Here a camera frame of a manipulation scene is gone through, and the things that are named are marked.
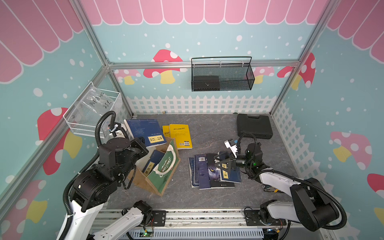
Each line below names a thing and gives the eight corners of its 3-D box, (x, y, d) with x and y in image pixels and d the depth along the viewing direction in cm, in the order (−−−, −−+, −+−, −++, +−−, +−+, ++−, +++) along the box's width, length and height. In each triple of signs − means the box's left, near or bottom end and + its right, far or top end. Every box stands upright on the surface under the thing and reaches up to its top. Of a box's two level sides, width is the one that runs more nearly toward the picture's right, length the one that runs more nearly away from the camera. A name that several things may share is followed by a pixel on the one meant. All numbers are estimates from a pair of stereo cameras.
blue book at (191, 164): (191, 188, 85) (191, 186, 84) (188, 159, 97) (187, 157, 95) (198, 187, 86) (198, 185, 84) (194, 158, 97) (194, 156, 96)
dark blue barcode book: (194, 189, 85) (193, 187, 82) (194, 157, 98) (194, 154, 95) (209, 189, 85) (210, 187, 82) (208, 157, 98) (208, 154, 95)
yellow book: (171, 151, 101) (170, 148, 98) (169, 127, 114) (169, 124, 111) (192, 148, 103) (192, 145, 99) (189, 125, 116) (188, 122, 113)
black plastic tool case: (237, 137, 109) (239, 132, 104) (236, 118, 121) (237, 113, 116) (270, 140, 107) (273, 135, 102) (265, 121, 119) (268, 115, 114)
